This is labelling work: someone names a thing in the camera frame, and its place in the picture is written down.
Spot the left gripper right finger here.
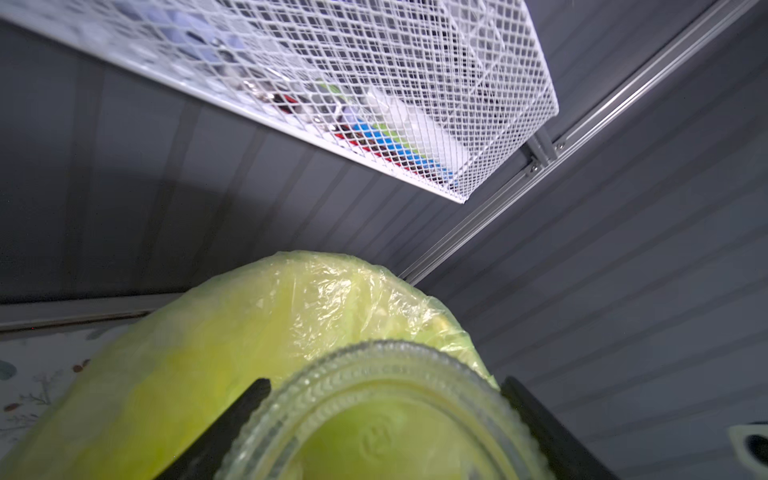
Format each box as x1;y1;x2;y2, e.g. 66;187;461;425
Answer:
501;376;619;480

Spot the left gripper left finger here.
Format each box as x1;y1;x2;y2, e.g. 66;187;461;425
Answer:
156;378;271;480

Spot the oatmeal jar with beige lid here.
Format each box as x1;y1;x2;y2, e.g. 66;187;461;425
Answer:
217;340;552;479

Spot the green plastic bin liner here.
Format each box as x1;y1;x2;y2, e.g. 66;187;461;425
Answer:
1;251;489;479

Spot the floral table mat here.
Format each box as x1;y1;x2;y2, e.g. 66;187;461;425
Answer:
1;319;137;456

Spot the white bottle in basket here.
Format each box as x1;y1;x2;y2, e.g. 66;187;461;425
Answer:
365;87;470;180

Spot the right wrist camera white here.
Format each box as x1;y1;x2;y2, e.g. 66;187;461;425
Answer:
727;421;767;480

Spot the white wire mesh basket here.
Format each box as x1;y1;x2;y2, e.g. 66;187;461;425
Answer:
1;1;559;203

